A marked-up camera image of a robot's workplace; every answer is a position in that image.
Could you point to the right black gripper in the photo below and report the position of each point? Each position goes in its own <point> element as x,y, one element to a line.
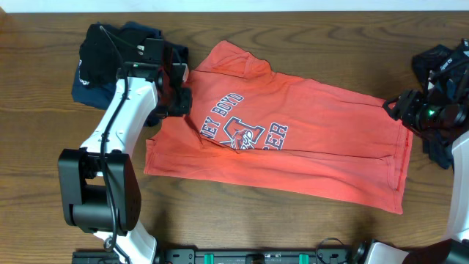
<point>405,110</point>

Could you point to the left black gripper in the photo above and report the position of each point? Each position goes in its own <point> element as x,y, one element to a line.
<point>184,109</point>

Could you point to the orange-red soccer t-shirt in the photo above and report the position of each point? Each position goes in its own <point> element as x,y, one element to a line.
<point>252,126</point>

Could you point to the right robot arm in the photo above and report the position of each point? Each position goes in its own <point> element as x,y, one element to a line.
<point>453,248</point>

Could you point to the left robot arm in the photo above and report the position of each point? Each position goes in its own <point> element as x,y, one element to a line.
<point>99,188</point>

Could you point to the black mesh sports garment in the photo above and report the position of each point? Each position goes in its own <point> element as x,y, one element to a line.
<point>439,71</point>

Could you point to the black folded garment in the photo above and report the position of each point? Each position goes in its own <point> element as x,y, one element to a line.
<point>105,45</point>

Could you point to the navy blue folded garment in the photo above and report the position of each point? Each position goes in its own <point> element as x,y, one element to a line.
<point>101,96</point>

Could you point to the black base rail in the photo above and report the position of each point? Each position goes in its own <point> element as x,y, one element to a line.
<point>189,256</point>

